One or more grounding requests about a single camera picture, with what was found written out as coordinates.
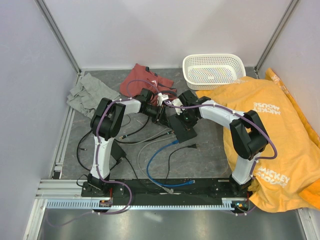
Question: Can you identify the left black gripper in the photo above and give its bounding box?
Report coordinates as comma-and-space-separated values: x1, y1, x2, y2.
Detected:
142, 105, 171, 130

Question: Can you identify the black ethernet cable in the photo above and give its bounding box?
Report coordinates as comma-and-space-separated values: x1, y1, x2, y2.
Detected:
76, 114, 175, 176

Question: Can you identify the black network switch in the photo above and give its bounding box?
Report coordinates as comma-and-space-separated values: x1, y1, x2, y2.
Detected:
168, 115, 197, 144

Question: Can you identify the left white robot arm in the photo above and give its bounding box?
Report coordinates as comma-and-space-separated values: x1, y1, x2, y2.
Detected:
87, 88, 171, 197

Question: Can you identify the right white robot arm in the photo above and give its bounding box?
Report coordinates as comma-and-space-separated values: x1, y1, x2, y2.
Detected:
172, 90, 269, 197

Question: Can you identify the white plastic basket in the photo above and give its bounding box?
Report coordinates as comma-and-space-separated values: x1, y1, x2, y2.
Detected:
182, 53, 247, 91

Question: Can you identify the red cloth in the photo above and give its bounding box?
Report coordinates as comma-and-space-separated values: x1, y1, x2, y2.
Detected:
119, 63, 177, 99

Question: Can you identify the black power adapter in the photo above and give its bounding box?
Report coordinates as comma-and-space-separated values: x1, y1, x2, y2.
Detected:
110, 142, 127, 162

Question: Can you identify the grey cloth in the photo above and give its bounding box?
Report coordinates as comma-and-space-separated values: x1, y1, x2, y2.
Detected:
66, 73, 121, 119

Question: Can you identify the orange Mickey Mouse blanket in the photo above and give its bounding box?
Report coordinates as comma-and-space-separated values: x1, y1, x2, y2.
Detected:
196, 69, 320, 213

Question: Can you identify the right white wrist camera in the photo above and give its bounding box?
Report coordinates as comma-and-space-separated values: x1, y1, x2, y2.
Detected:
170, 98, 185, 115

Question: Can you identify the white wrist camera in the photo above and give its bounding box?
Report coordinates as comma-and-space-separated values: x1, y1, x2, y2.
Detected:
170, 98, 185, 115
157, 92, 169, 106

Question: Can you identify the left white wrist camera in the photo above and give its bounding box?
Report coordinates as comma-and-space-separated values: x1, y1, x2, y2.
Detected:
157, 92, 169, 106

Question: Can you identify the blue ethernet cable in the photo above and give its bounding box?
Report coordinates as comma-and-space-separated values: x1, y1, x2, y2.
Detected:
146, 140, 196, 188

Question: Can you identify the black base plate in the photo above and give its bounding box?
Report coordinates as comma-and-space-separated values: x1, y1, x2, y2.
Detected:
81, 178, 250, 205

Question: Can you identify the grey ethernet cable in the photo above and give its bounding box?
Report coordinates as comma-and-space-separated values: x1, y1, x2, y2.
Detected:
119, 129, 174, 195

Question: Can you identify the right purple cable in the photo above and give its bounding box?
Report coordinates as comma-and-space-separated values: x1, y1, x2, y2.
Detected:
164, 98, 278, 216

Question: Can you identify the white slotted cable duct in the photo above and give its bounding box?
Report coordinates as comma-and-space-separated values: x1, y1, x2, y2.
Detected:
46, 198, 246, 212

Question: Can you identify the aluminium rail left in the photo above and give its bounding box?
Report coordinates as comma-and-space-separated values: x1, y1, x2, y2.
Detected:
48, 72, 85, 179

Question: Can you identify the right aluminium frame post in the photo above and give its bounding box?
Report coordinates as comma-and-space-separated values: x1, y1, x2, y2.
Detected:
254, 0, 300, 75

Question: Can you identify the aluminium frame post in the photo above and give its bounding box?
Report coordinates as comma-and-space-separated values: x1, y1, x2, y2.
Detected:
35, 0, 82, 74
254, 0, 300, 75

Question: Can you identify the left aluminium frame post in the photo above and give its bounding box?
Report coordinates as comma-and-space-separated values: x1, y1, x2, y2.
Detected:
35, 0, 82, 74

